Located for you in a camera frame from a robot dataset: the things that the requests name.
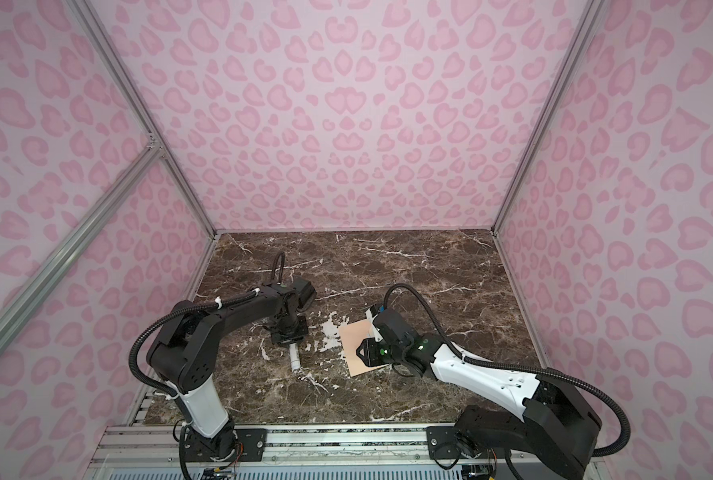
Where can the white glue stick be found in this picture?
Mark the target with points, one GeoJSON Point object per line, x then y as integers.
{"type": "Point", "coordinates": [294, 358]}

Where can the left rear aluminium post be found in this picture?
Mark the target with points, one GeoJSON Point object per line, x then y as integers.
{"type": "Point", "coordinates": [87, 17]}

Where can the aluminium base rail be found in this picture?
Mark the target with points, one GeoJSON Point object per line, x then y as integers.
{"type": "Point", "coordinates": [337, 451]}

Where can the pink envelope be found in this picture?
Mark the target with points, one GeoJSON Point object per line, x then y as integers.
{"type": "Point", "coordinates": [351, 336]}

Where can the aluminium frame diagonal bar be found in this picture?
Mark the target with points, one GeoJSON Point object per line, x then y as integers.
{"type": "Point", "coordinates": [33, 294]}

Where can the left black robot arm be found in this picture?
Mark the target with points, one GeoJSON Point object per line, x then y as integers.
{"type": "Point", "coordinates": [185, 351]}

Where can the aluminium post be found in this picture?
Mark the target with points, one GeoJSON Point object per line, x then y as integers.
{"type": "Point", "coordinates": [593, 14]}
{"type": "Point", "coordinates": [87, 17]}

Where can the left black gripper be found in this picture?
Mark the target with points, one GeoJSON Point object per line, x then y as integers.
{"type": "Point", "coordinates": [281, 339]}

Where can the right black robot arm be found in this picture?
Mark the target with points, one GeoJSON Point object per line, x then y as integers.
{"type": "Point", "coordinates": [537, 413]}

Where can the right rear aluminium post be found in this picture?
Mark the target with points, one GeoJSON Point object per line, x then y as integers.
{"type": "Point", "coordinates": [593, 14]}

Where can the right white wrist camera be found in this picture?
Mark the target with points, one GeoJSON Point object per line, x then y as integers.
{"type": "Point", "coordinates": [375, 314]}

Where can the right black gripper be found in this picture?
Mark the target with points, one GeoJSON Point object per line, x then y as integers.
{"type": "Point", "coordinates": [368, 351]}

